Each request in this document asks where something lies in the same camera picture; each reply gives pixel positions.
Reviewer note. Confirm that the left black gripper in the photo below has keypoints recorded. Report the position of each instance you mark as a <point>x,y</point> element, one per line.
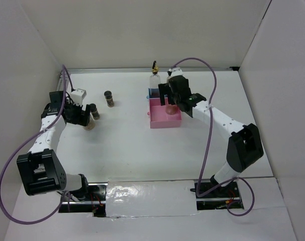
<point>81,119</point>

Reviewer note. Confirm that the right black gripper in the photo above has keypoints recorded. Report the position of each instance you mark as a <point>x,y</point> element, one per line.
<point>165,89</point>

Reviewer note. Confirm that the pink-cap spice jar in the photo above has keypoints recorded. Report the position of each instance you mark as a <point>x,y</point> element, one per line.
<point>171,109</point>

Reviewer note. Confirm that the black grinder spice bottle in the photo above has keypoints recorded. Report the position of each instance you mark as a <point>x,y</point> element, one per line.
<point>90,125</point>

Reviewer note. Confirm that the black-label spice jar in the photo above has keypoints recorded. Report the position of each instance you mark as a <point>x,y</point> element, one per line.
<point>94,111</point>

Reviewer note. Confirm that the tall clear dark-liquid bottle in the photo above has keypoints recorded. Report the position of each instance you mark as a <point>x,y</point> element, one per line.
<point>154,79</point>

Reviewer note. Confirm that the black-cap pepper spice jar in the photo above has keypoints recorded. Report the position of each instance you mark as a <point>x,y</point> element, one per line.
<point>109,98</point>

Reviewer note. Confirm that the soy sauce bottle red label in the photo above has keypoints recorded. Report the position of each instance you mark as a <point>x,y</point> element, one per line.
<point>173,72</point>

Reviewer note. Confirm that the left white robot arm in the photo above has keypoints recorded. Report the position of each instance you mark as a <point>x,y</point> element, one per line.
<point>40,169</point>

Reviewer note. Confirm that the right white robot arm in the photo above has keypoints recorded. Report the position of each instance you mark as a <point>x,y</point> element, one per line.
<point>244,142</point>

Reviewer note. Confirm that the blue storage box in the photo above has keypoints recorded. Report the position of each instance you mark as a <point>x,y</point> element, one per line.
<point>153,93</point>

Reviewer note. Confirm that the pink storage box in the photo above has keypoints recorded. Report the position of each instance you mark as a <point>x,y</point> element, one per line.
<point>159,118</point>

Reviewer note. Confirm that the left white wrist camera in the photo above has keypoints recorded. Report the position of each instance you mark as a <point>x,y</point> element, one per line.
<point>77,96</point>

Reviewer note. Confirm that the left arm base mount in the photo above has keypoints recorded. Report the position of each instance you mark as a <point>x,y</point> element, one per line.
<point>91,200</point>

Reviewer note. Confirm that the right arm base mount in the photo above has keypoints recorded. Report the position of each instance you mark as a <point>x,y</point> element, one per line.
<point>220,198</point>

